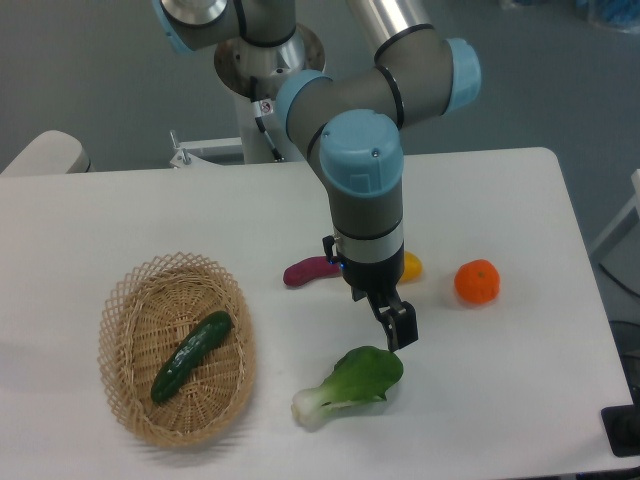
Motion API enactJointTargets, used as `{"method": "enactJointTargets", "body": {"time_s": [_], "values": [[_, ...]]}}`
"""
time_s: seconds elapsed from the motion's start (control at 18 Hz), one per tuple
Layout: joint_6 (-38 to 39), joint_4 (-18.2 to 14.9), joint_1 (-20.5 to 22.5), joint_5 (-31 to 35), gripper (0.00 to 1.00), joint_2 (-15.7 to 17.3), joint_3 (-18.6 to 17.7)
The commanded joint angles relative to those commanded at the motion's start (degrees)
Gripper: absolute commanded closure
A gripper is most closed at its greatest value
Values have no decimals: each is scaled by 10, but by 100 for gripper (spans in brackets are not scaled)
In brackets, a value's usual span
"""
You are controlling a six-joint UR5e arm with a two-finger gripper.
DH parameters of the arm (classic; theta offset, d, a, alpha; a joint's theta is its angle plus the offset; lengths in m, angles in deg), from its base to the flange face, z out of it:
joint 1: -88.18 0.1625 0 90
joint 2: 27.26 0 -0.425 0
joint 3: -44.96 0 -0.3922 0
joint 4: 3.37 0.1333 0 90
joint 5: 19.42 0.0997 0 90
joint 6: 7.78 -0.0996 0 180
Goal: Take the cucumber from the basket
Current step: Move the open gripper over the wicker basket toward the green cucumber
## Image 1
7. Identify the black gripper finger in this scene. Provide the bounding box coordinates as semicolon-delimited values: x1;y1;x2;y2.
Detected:
366;292;395;345
383;290;418;351

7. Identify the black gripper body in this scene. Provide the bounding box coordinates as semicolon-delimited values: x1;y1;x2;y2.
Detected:
322;235;405;302

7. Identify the green cucumber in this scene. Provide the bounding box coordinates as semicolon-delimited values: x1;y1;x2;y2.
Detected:
150;311;233;404

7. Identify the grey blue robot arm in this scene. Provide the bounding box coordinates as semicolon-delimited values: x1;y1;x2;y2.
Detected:
154;1;482;351

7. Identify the woven wicker basket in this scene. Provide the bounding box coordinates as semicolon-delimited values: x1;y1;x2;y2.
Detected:
98;253;256;447

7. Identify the yellow pepper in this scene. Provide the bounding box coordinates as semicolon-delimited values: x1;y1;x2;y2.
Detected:
400;251;423;283

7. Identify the purple sweet potato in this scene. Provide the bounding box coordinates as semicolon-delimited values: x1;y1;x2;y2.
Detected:
282;256;341;288

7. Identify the green bok choy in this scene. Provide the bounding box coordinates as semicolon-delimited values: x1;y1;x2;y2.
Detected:
291;346;404;429

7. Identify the orange tangerine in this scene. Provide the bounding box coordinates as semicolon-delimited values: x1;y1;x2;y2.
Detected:
454;259;501;305

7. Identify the black device at table edge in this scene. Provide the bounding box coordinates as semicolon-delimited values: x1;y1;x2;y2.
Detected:
601;405;639;458

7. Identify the beige chair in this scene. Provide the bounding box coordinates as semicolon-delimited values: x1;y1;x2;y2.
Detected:
1;130;95;178

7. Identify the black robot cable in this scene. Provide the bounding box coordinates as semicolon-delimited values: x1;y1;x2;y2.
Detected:
249;74;286;163

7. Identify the white furniture frame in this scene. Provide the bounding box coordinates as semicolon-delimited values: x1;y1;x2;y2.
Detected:
587;170;639;262

